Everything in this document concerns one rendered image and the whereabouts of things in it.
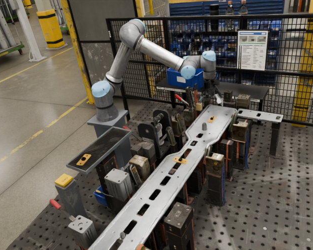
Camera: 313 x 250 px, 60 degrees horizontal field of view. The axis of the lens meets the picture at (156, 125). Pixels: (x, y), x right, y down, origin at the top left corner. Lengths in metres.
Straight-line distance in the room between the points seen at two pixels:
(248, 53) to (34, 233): 1.86
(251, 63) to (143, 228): 1.48
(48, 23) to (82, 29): 4.77
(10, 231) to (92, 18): 2.83
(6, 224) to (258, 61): 2.66
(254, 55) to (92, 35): 2.67
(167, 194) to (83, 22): 3.34
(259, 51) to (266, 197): 1.04
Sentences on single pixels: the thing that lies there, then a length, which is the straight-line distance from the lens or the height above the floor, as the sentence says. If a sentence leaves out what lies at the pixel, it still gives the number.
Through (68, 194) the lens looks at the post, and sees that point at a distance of 1.33.
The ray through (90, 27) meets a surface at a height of 1.26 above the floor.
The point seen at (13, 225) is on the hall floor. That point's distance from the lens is 3.03.
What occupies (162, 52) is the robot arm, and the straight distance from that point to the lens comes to 1.52.
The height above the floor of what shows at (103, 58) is 0.79.
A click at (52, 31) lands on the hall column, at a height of 0.54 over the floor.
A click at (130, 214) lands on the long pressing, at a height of 1.00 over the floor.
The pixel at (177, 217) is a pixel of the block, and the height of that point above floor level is 1.03.
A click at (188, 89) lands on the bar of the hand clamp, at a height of 1.21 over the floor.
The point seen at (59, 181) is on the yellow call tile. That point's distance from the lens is 1.32.
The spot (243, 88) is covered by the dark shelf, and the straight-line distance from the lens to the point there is 2.20.
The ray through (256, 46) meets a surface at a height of 1.33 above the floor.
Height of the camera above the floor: 1.95
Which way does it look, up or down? 31 degrees down
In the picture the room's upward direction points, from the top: 8 degrees counter-clockwise
